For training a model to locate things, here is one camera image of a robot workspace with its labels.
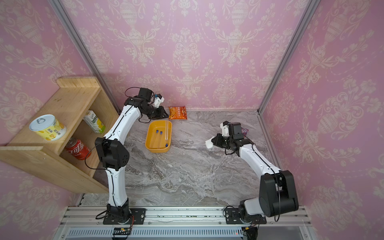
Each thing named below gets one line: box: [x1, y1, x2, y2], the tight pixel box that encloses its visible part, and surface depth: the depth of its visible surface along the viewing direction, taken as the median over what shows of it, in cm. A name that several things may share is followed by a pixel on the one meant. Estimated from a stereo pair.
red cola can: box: [65, 137, 92, 161], surface depth 67 cm
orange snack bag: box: [168, 105, 188, 120], surface depth 118 cm
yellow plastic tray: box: [145, 120, 173, 154], surface depth 105 cm
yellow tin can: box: [29, 114, 67, 142], surface depth 53 cm
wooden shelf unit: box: [0, 77, 120, 193], surface depth 65 cm
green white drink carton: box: [83, 110, 106, 134], surface depth 78 cm
